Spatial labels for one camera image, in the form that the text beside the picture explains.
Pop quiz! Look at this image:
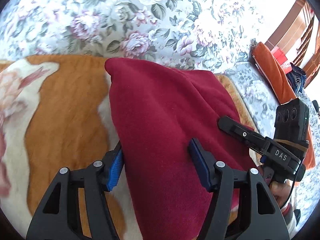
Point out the dark red garment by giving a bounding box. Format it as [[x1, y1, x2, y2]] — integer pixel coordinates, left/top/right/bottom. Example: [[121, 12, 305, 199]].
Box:
[[105, 58, 254, 239]]

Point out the dark blue patterned cloth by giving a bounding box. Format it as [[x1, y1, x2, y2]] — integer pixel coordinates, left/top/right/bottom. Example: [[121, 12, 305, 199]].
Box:
[[286, 63, 307, 95]]

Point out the red box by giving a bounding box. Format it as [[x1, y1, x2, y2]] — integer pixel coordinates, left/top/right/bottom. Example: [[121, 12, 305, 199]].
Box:
[[271, 46, 292, 74]]

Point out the floral bed sheet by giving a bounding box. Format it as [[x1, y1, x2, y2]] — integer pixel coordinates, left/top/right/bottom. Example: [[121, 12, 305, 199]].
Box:
[[0, 0, 320, 225]]

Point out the right hand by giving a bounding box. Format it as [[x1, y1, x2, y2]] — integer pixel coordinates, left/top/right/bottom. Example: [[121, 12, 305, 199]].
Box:
[[269, 181, 291, 211]]

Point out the orange brown folded cloth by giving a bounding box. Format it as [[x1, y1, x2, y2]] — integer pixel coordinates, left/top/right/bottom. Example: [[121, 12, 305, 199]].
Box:
[[251, 42, 316, 170]]

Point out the black camera box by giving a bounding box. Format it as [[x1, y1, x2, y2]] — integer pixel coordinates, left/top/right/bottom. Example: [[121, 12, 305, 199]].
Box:
[[274, 98, 309, 165]]

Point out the brown floral plush blanket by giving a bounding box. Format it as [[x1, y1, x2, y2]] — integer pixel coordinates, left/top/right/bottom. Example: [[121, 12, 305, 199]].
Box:
[[1, 55, 253, 239]]

